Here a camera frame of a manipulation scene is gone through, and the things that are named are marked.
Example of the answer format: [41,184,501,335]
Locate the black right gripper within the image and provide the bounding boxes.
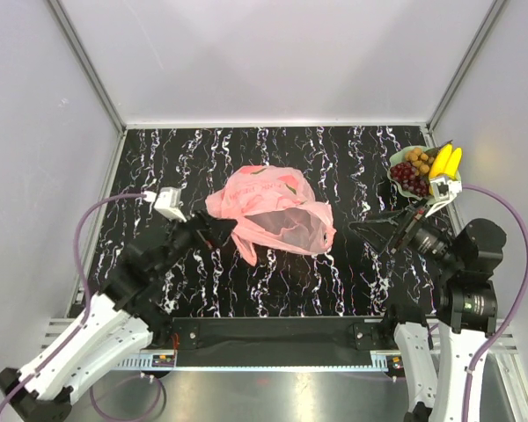
[350,196,463,273]

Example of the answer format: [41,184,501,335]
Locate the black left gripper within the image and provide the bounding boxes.
[152,207,237,280]

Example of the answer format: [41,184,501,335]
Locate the pink plastic bag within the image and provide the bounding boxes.
[205,165,336,266]

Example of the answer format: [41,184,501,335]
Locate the red grape bunch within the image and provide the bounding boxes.
[390,162,429,197]

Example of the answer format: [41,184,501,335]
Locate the orange loquat bunch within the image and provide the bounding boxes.
[404,148,436,176]

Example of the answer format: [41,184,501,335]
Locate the yellow banana bunch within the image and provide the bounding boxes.
[429,143,463,181]

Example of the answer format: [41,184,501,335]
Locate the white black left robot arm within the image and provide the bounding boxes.
[0,210,237,421]

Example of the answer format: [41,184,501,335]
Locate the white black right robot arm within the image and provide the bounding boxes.
[349,203,507,421]

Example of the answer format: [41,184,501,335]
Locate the green wavy plastic bowl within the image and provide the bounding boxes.
[387,142,463,204]

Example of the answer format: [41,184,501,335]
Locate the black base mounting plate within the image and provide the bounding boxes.
[170,316,398,350]

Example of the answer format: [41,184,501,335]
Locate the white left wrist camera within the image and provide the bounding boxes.
[143,187,187,222]

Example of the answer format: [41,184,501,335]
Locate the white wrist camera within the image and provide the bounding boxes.
[143,187,187,222]
[426,174,463,217]

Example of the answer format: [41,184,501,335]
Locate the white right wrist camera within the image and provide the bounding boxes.
[426,174,463,217]

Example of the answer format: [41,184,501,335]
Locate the aluminium frame rail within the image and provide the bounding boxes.
[40,318,75,350]

